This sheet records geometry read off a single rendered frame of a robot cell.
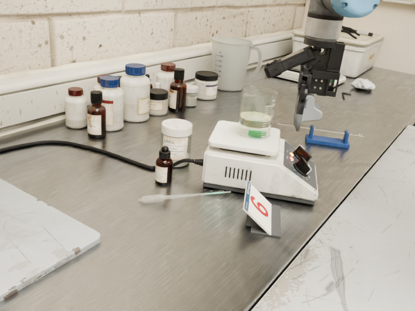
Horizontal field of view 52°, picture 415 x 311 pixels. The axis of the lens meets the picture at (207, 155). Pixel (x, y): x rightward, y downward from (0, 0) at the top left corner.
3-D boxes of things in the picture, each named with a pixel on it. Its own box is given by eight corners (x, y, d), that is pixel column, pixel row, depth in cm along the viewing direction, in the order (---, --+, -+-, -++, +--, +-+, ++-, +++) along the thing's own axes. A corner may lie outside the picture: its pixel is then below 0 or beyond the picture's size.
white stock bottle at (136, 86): (117, 121, 102) (117, 67, 96) (121, 111, 108) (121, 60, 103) (147, 123, 102) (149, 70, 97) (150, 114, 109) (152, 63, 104)
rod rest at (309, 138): (347, 144, 102) (351, 129, 101) (349, 149, 99) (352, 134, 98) (304, 137, 103) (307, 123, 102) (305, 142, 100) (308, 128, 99)
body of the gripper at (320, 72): (335, 100, 93) (347, 44, 88) (294, 95, 94) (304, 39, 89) (331, 91, 100) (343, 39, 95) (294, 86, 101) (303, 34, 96)
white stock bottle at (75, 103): (81, 130, 95) (80, 92, 91) (62, 127, 95) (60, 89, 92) (91, 123, 99) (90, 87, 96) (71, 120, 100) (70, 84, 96)
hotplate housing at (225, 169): (312, 174, 85) (320, 137, 81) (315, 208, 73) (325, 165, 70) (202, 157, 88) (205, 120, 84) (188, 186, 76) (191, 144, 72)
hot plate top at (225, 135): (280, 132, 82) (280, 128, 82) (278, 157, 71) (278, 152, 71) (218, 123, 83) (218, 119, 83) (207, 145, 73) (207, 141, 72)
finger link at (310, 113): (318, 137, 98) (326, 98, 94) (292, 134, 98) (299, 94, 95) (317, 133, 101) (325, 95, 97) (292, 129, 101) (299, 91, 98)
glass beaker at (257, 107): (252, 127, 82) (258, 83, 78) (278, 138, 78) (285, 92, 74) (225, 133, 78) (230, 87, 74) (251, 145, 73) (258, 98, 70)
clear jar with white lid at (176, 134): (160, 154, 87) (162, 116, 84) (190, 157, 87) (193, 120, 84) (157, 167, 82) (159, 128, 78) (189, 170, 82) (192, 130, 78)
